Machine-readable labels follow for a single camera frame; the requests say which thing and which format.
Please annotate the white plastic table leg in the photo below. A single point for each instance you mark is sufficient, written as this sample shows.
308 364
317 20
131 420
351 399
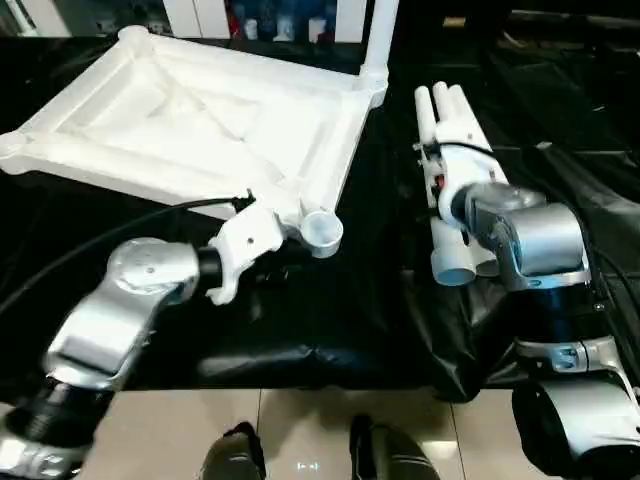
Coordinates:
448 255
460 100
441 100
380 40

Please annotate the white plastic table top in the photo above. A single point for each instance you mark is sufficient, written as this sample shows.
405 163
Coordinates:
190 120

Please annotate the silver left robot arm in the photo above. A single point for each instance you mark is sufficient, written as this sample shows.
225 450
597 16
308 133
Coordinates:
120 310

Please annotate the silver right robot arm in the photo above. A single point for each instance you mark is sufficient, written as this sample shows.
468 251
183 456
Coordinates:
530 240

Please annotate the black plastic mat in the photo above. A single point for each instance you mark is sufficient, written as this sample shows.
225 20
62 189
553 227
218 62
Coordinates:
320 320

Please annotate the small yellow tag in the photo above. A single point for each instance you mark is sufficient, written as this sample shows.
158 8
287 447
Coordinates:
453 20

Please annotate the person's black shoes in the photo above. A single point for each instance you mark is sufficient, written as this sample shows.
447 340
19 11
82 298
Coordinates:
235 460
395 455

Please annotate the white cabinet with glass doors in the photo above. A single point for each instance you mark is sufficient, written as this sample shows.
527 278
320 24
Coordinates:
250 10

